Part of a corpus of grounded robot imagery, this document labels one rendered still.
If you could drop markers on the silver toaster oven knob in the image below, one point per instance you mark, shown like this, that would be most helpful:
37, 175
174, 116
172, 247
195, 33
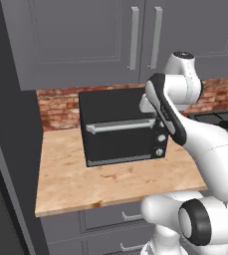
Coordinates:
159, 152
161, 138

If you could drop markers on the dark grey tall cabinet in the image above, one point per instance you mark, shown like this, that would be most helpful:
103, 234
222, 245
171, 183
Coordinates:
9, 149

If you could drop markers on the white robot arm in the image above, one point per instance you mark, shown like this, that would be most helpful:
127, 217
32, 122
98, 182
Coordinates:
218, 156

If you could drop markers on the grey wall cupboard door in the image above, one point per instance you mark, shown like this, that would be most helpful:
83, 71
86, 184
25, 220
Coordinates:
75, 40
205, 30

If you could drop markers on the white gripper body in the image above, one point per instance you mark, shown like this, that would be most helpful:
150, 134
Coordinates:
146, 104

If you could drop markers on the black gas hob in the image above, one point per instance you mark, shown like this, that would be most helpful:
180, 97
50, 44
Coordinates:
218, 118

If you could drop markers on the grey drawer front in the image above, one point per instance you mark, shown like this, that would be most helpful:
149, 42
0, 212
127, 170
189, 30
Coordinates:
115, 242
109, 217

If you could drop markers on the black toaster oven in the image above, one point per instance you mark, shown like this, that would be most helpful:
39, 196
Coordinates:
115, 106

